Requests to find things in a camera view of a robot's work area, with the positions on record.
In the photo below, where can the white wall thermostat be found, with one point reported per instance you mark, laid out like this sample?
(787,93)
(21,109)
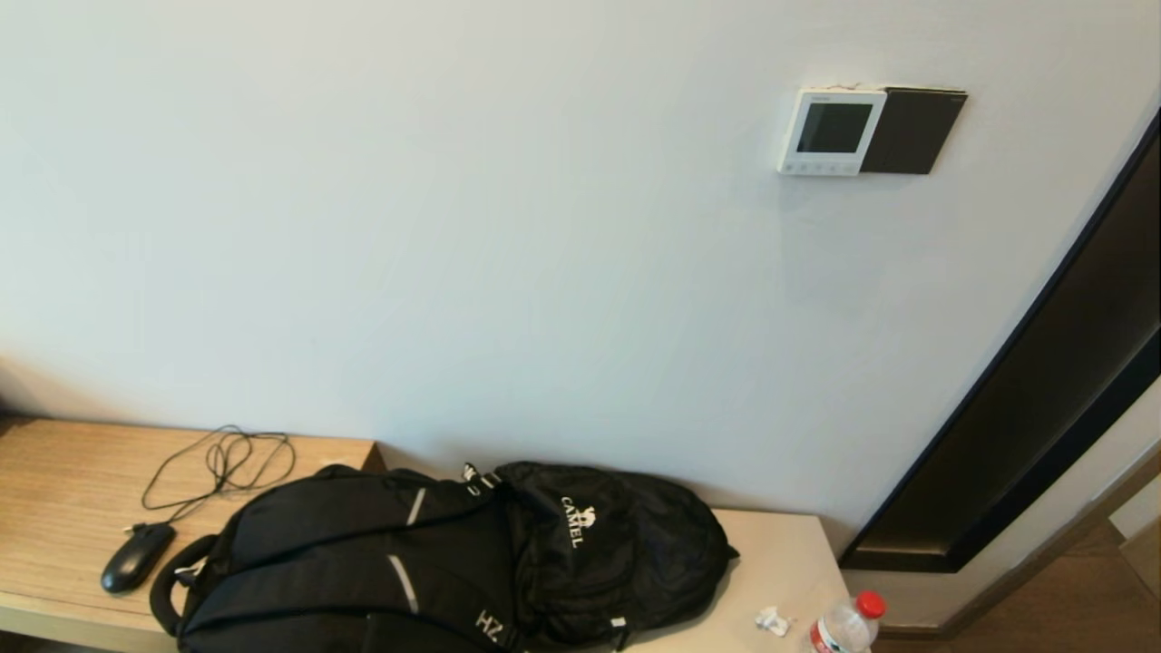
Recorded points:
(830,163)

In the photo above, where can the black Camel logo backpack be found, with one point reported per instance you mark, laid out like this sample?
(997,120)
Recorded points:
(635,544)

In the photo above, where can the black backpack with grey stripes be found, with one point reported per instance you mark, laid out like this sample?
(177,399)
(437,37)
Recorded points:
(317,544)

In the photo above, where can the crumpled white paper scrap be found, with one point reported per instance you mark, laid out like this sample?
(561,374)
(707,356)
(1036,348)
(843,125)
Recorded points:
(771,621)

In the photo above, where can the clear bottle with red cap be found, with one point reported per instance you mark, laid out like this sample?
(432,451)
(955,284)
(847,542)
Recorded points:
(843,630)

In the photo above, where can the black computer mouse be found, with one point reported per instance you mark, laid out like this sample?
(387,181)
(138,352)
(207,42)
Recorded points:
(136,558)

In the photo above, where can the light wooden desk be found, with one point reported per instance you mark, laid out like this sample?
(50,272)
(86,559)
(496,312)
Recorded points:
(54,481)

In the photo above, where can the black wall switch panel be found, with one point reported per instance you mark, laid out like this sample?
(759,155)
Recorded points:
(916,131)

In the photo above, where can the dark brown door frame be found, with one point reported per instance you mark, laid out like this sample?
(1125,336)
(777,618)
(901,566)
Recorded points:
(1043,435)

